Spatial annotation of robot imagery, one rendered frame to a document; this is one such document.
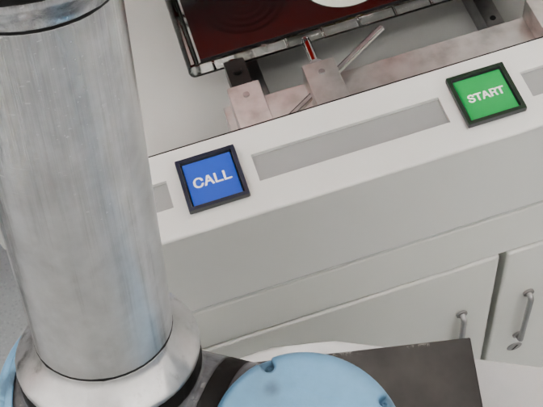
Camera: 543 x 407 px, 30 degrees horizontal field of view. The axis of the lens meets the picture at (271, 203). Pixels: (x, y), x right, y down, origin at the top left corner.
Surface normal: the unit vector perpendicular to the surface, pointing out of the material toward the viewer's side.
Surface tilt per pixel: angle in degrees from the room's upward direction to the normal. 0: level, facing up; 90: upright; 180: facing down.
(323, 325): 90
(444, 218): 90
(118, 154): 83
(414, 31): 0
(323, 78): 0
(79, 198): 75
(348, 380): 6
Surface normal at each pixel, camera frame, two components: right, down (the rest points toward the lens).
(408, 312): 0.29, 0.80
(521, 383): -0.10, -0.52
